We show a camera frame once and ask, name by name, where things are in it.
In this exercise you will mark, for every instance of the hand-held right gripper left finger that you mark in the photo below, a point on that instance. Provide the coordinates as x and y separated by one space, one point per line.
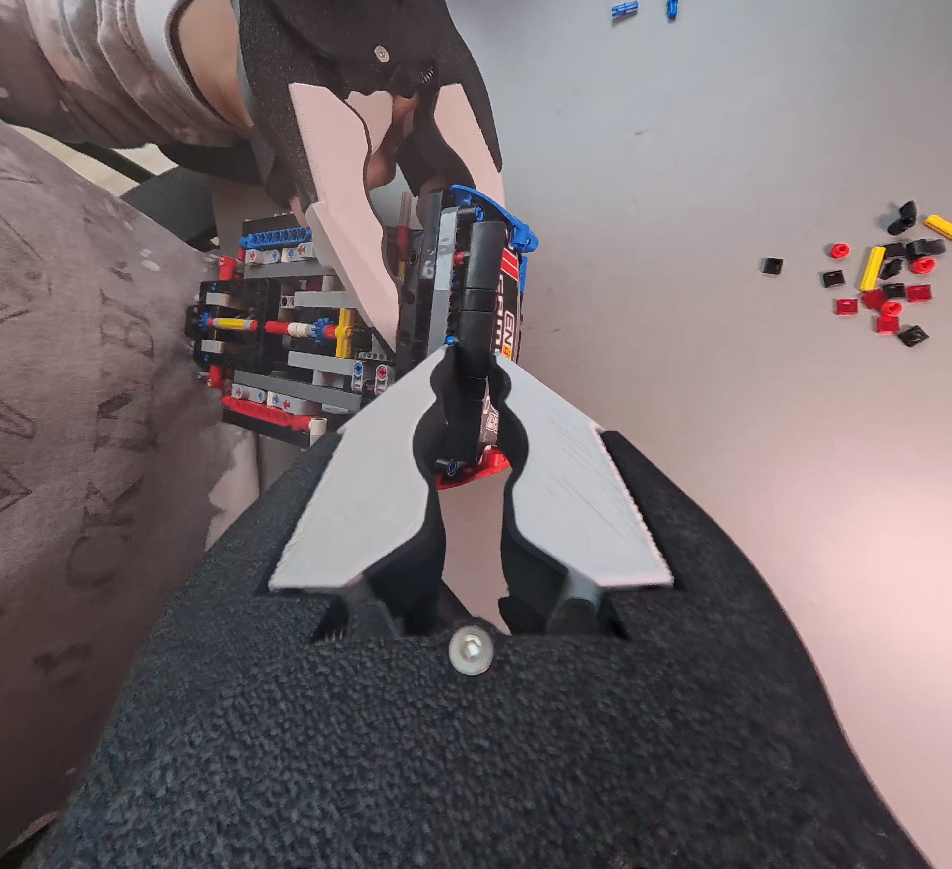
364 504

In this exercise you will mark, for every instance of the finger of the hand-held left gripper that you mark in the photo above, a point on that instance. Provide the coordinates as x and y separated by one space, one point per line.
342 214
468 140

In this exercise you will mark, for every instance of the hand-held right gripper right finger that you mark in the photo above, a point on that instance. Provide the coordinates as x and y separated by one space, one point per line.
580 504

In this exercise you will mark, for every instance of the toy brick race car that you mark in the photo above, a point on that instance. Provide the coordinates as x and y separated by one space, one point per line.
476 266

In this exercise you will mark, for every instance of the person's left forearm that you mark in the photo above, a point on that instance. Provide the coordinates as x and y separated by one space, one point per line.
89 28

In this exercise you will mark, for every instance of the grey desk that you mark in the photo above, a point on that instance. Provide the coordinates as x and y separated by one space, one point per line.
706 400

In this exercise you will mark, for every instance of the person's left hand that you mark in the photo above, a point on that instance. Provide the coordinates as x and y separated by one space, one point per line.
212 58

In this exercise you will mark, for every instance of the person's grey sweatshirt torso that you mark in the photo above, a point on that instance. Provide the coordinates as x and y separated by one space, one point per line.
89 437

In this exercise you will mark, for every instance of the pile of small brick pieces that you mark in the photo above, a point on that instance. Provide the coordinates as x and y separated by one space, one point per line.
870 268

